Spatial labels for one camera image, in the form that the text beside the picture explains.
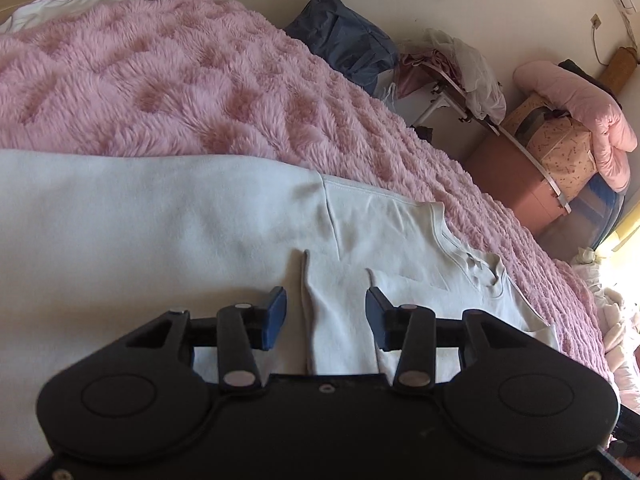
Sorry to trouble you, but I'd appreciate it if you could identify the small white plastic bag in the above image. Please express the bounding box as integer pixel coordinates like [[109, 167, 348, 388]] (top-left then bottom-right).
[[375, 72, 401, 111]]

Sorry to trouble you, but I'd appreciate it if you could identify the dark clothing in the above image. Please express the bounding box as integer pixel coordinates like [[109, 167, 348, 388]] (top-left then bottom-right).
[[557, 59, 613, 96]]

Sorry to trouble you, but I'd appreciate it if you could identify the white t-shirt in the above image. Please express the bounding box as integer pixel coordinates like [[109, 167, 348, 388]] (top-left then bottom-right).
[[0, 149, 561, 461]]

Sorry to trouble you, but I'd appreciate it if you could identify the blue fabric bag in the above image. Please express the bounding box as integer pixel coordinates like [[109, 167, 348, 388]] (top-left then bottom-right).
[[284, 0, 401, 97]]

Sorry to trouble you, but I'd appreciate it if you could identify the pink cloth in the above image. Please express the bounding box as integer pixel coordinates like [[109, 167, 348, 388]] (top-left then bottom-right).
[[395, 42, 451, 98]]

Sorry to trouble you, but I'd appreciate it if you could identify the brown rolled mat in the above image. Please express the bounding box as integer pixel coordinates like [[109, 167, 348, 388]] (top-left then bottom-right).
[[600, 47, 638, 93]]

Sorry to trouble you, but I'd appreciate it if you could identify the white pillow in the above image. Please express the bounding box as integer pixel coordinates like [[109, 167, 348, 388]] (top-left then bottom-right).
[[10, 0, 140, 33]]

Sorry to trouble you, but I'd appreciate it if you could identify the pink fluffy blanket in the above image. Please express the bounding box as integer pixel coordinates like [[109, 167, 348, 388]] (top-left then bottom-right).
[[0, 0, 621, 401]]

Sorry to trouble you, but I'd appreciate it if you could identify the white folding table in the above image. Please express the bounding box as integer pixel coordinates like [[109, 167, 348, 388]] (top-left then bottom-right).
[[410, 60, 573, 216]]

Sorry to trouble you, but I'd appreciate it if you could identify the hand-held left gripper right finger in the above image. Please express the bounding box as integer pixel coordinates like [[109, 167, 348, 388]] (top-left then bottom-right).
[[365, 286, 533, 395]]

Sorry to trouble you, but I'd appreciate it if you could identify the brown storage box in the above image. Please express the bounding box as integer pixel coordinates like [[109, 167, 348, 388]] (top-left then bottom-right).
[[462, 132, 568, 236]]

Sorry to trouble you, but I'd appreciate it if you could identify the pile of white cloth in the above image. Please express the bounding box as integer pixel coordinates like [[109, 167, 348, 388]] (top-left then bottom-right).
[[570, 247, 640, 391]]

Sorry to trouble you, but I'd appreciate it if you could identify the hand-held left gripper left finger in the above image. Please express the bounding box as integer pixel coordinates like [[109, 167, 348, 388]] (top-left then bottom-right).
[[122, 286, 288, 394]]

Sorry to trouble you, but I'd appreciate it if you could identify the blue plastic bin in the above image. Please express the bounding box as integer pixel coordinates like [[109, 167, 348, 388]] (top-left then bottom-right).
[[565, 172, 626, 251]]

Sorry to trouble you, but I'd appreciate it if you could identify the beige patterned storage bag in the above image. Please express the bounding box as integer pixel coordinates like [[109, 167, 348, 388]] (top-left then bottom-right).
[[502, 92, 601, 196]]

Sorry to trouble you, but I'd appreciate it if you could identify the pink quilt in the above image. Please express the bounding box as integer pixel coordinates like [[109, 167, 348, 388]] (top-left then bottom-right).
[[514, 60, 638, 192]]

